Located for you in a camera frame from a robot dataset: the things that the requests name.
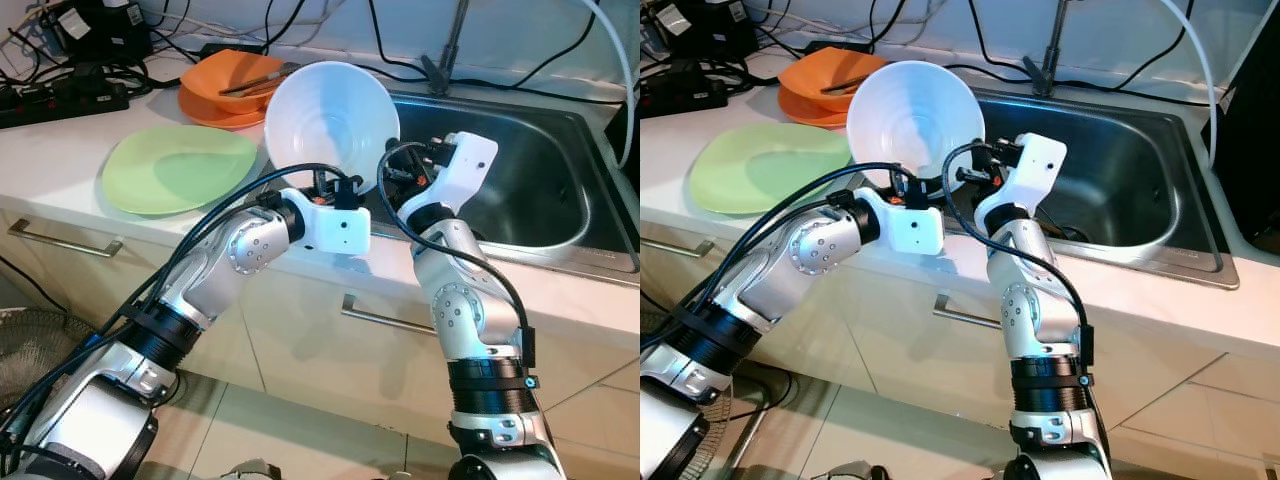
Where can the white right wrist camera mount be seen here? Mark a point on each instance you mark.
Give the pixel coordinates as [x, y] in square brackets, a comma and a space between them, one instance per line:
[1035, 165]
[465, 165]

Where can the steel faucet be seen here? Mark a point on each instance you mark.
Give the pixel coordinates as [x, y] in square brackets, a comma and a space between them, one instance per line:
[435, 75]
[1040, 80]

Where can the orange bowl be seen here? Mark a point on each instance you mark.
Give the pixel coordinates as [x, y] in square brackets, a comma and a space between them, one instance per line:
[210, 85]
[810, 80]

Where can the stainless steel sink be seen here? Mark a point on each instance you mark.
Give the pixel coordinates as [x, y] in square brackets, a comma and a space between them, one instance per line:
[1130, 190]
[540, 200]

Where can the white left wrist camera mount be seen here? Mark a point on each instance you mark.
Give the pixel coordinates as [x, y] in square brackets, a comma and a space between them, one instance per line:
[340, 230]
[915, 230]

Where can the white bowl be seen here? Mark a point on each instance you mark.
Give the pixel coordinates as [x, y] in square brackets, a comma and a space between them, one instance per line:
[330, 120]
[910, 120]

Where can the green plate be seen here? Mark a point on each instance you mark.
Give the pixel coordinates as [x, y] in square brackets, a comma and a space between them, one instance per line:
[760, 170]
[170, 175]

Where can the white kitchen counter cabinet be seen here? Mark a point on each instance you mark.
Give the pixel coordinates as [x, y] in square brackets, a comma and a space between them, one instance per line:
[300, 330]
[1170, 400]

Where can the black power adapter box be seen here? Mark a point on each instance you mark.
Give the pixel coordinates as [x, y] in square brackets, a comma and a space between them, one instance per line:
[100, 35]
[715, 35]

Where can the black appliance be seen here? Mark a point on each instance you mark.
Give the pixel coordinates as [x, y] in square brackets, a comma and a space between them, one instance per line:
[1250, 130]

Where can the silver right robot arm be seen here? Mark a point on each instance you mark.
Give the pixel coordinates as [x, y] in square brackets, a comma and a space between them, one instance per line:
[460, 310]
[1030, 310]

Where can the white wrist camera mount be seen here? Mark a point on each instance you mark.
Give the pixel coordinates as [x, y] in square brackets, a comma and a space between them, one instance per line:
[465, 165]
[915, 230]
[340, 230]
[1035, 165]

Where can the black power strip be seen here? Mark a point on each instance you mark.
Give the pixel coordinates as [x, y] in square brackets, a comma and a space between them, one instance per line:
[60, 103]
[690, 95]

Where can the orange plate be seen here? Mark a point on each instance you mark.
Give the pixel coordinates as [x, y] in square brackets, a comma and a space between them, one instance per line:
[815, 120]
[215, 121]

